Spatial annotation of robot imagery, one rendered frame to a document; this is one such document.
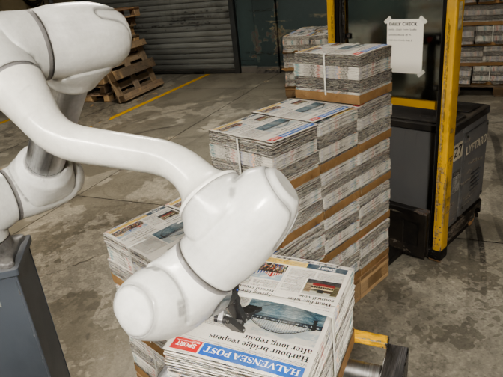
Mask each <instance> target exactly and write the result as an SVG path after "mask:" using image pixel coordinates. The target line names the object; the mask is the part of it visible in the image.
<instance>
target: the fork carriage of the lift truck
mask: <svg viewBox="0 0 503 377"><path fill-rule="evenodd" d="M389 202H390V203H389V209H390V217H388V218H390V225H389V228H388V236H389V238H388V244H389V245H391V246H394V247H396V248H400V249H401V250H402V253H405V254H408V255H411V256H414V257H417V258H420V259H423V260H424V258H425V257H427V256H428V243H429V229H430V211H429V210H426V209H421V208H418V207H414V206H410V205H406V204H403V203H398V202H394V201H392V200H390V201H389Z"/></svg>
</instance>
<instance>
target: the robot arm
mask: <svg viewBox="0 0 503 377"><path fill-rule="evenodd" d="M131 47H132V32H131V29H130V26H129V24H128V22H127V20H126V18H125V17H124V16H123V15H122V14H121V13H120V12H118V11H116V10H115V9H114V8H113V7H109V6H107V5H104V4H99V3H95V2H89V1H73V2H63V3H56V4H46V5H43V6H39V7H36V8H32V9H27V10H9V11H0V111H2V112H3V113H4V114H5V115H6V116H7V117H9V118H10V119H11V120H12V121H13V122H14V123H15V124H16V125H17V126H18V127H19V128H20V129H21V130H22V131H23V132H24V133H25V134H26V135H27V136H28V137H29V141H28V146H27V147H24V148H23V149H22V150H21V151H20V152H19V153H18V155H17V156H16V158H15V159H14V160H13V161H12V162H11V163H10V164H9V166H7V167H6V168H2V169H1V170H0V269H10V268H12V267H14V266H15V262H14V260H15V258H16V255H17V252H18V250H19V247H20V245H21V243H22V242H23V241H24V240H25V237H24V235H23V234H16V235H11V234H10V231H9V229H8V228H10V227H12V226H13V225H14V224H15V223H17V222H18V221H20V220H23V219H25V218H30V217H32V216H35V215H39V214H41V213H43V212H47V211H49V210H51V209H54V208H56V207H58V206H60V205H62V204H64V203H66V202H68V201H70V200H72V199H73V198H74V197H75V196H76V195H77V194H78V193H79V192H80V190H81V189H82V187H83V185H84V181H85V173H84V171H83V168H82V166H81V164H86V165H96V166H101V167H107V168H117V169H122V170H128V171H138V172H142V173H148V174H155V175H158V176H161V177H164V178H166V179H167V180H168V181H170V182H171V183H172V184H173V185H174V186H175V187H176V189H177V190H178V191H179V193H180V196H181V200H182V203H181V208H180V212H179V215H180V217H181V219H182V221H183V231H184V233H185V236H184V237H183V238H182V239H181V240H180V241H179V242H178V243H177V244H176V245H175V246H173V247H172V248H171V249H170V250H168V251H167V252H165V253H164V254H163V255H162V256H160V257H158V258H157V259H155V260H154V261H152V262H150V263H148V265H147V267H146V268H143V269H140V270H138V271H137V272H136V273H134V274H133V275H131V276H130V277H129V278H128V279H126V280H125V281H124V282H123V283H122V284H121V286H120V287H119V288H118V290H117V292H116V293H115V298H114V302H113V303H114V313H115V316H116V318H117V320H118V322H119V323H120V325H121V327H122V328H123V329H124V330H125V332H127V334H128V335H129V336H130V337H131V338H133V339H136V340H143V341H160V340H169V339H171V338H175V337H179V336H180V335H183V334H185V333H187V332H189V331H191V330H193V329H194V328H197V327H198V326H199V325H201V324H202V323H203V322H204V321H205V320H207V319H209V318H210V317H213V316H214V318H213V321H214V322H219V323H222V324H223V325H225V326H226V327H227V328H229V329H230V330H232V331H235V332H240V333H244V332H245V327H244V323H247V321H248V320H250V319H251V317H252V315H254V314H256V313H259V312H261V311H262V307H258V306H254V305H247V306H245V307H242V306H241V304H240V297H239V295H238V292H239V283H241V282H243V281H244V280H246V279H247V278H249V277H250V276H251V275H252V274H253V273H255V272H256V271H257V270H258V269H259V268H260V267H261V266H262V265H263V264H264V263H265V262H266V261H267V260H268V259H269V258H270V257H271V256H272V254H273V253H274V252H275V251H276V250H277V248H278V247H279V246H280V245H281V243H282V242H283V241H284V240H285V238H286V237H287V235H288V234H289V232H290V231H291V229H292V227H293V226H294V224H295V222H296V219H297V216H298V211H299V209H298V208H299V198H298V195H297V193H296V190H295V189H294V187H293V186H292V184H291V183H290V181H289V180H288V179H287V178H286V176H285V175H283V173H282V172H280V171H279V170H277V169H275V168H269V167H267V166H260V167H254V168H249V169H247V170H245V171H243V172H242V173H241V174H240V175H239V174H238V173H237V172H236V171H233V170H226V171H221V170H219V169H217V168H214V167H213V166H212V165H211V164H210V163H208V162H207V161H206V160H204V159H203V158H201V157H200V156H199V155H198V154H196V153H194V152H193V151H191V150H190V149H188V148H186V147H184V146H182V145H179V144H176V143H174V142H171V141H166V140H163V139H160V138H152V137H147V136H143V135H134V134H129V133H124V132H116V131H111V130H105V129H97V128H92V127H87V126H81V125H79V124H78V122H79V117H80V114H81V112H82V108H83V105H84V102H85V98H86V96H87V93H88V91H91V90H92V89H94V88H95V87H96V86H97V84H98V83H99V82H100V81H101V80H102V79H103V78H104V77H105V76H106V75H107V74H108V73H109V72H110V71H111V70H112V68H113V67H116V66H118V65H119V64H120V63H121V62H123V61H124V60H125V59H126V57H127V56H128V55H129V53H130V50H131ZM80 163H81V164H80ZM226 308H227V309H228V310H229V312H230V314H229V313H228V312H227V311H226Z"/></svg>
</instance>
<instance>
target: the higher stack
mask: <svg viewBox="0 0 503 377"><path fill-rule="evenodd" d="M357 44H358V45H357ZM391 47H392V46H391V45H388V44H359V43H356V44H353V43H327V44H323V45H319V46H315V47H311V48H309V49H304V50H301V51H299V52H295V53H294V58H295V59H294V61H295V62H294V67H295V68H294V70H295V71H294V74H295V83H296V89H297V90H304V91H319V92H325V95H326V92H327V93H335V94H349V95H356V96H359V103H360V95H362V94H366V93H367V92H369V91H372V90H375V89H377V88H380V87H382V86H384V85H387V84H389V83H391V80H392V73H391V72H392V71H391V70H392V68H391V50H392V49H391ZM299 99H301V100H307V101H313V102H324V103H329V104H335V105H345V106H349V107H352V108H357V109H358V110H357V111H358V113H357V114H358V116H357V117H358V118H357V119H358V120H357V121H356V122H357V124H356V125H357V133H358V137H357V138H358V144H362V143H364V142H366V141H368V140H370V139H372V138H374V137H376V136H378V135H379V134H381V133H383V132H385V131H387V130H389V129H390V128H391V127H390V125H391V119H390V118H391V115H392V105H393V104H391V94H388V93H386V94H383V95H382V96H378V97H377V98H375V99H372V100H370V101H368V102H365V103H363V104H361V105H353V104H347V103H340V102H328V101H321V100H315V99H303V98H299ZM389 140H390V139H389V138H387V139H385V140H383V141H381V142H379V143H378V144H375V145H374V146H372V147H370V148H368V149H366V150H365V151H363V152H361V153H359V154H358V155H357V156H358V157H357V158H358V160H357V161H358V163H357V164H358V165H357V166H358V167H357V169H358V170H357V173H358V174H357V176H359V189H361V193H362V189H363V188H364V187H365V186H367V185H368V184H370V183H372V182H373V181H374V180H376V179H378V178H379V177H381V176H382V175H384V174H386V173H388V172H389V171H390V169H391V166H390V165H391V160H390V157H389V156H390V155H389V153H390V147H389V146H390V141H389ZM389 182H390V181H389V180H386V181H385V182H384V183H382V184H380V185H379V186H377V187H376V188H374V189H373V190H371V191H369V192H368V193H367V194H365V195H363V196H362V197H359V198H358V199H359V202H360V204H359V205H360V206H359V220H360V222H359V227H360V229H359V230H360V231H361V230H362V229H364V228H365V227H367V226H368V225H369V224H371V223H372V222H373V221H375V220H377V219H378V218H379V217H380V216H382V215H384V214H385V213H386V212H388V209H389V203H390V202H389V199H390V196H391V195H390V190H391V189H390V185H389V184H390V183H389ZM389 225H390V218H387V219H386V220H384V221H383V222H382V223H380V224H379V225H377V226H376V227H375V228H374V229H372V230H371V231H370V232H368V233H367V234H365V235H364V236H363V237H362V238H360V239H359V240H358V241H359V249H360V260H359V262H360V265H359V268H360V269H363V268H364V267H365V266H366V265H367V264H368V263H369V262H370V261H372V260H373V259H374V258H375V257H377V256H378V255H379V254H381V253H382V252H383V251H384V250H385V249H386V248H388V246H389V244H388V238H389V236H388V228H389ZM387 276H388V254H387V255H385V256H384V257H383V258H382V259H381V260H380V261H379V262H378V263H376V264H375V265H374V266H373V267H371V268H370V269H369V270H368V271H366V272H365V273H364V274H363V275H362V276H360V277H359V281H360V297H361V299H362V298H363V297H364V296H365V295H366V294H367V293H369V292H370V291H371V290H372V289H373V288H374V287H375V286H376V285H377V284H378V283H379V282H381V281H382V280H383V279H384V278H385V277H387Z"/></svg>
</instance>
